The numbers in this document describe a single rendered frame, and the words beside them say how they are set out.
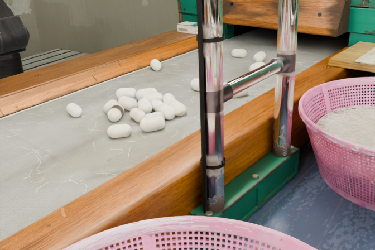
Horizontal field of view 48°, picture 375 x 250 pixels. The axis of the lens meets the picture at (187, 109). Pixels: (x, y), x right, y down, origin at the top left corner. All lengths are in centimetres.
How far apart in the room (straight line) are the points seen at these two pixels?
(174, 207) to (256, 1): 62
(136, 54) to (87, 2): 178
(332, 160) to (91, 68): 47
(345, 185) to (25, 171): 38
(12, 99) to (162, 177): 36
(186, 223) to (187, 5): 84
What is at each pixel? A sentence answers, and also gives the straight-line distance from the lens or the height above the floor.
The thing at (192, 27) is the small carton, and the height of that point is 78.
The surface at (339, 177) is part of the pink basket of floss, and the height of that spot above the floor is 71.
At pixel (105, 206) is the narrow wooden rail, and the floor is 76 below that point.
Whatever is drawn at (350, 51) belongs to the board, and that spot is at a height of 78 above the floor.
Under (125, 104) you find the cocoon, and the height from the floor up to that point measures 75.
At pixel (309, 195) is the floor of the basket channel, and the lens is 57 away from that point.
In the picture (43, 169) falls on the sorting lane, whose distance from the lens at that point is 53.
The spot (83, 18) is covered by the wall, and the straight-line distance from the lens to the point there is 270.
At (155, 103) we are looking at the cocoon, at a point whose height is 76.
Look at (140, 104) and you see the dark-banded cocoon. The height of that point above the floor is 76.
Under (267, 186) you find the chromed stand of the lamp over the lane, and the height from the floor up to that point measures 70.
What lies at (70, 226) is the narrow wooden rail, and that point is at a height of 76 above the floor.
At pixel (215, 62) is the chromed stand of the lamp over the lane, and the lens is 39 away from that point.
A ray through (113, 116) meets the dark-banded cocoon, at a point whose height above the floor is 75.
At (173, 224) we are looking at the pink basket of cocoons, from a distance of 37.
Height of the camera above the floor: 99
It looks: 23 degrees down
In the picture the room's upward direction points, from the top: 3 degrees counter-clockwise
